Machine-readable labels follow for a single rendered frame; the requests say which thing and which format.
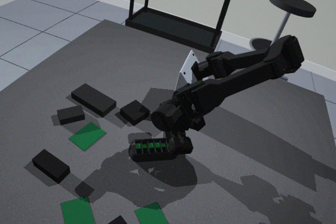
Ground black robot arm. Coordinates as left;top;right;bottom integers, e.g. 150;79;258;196
151;35;305;132

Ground green rectangular block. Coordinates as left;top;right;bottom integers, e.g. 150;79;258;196
61;196;95;224

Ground dark grey switch controller unit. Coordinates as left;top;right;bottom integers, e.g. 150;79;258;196
129;138;178;162

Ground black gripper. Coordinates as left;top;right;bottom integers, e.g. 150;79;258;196
165;116;194;155

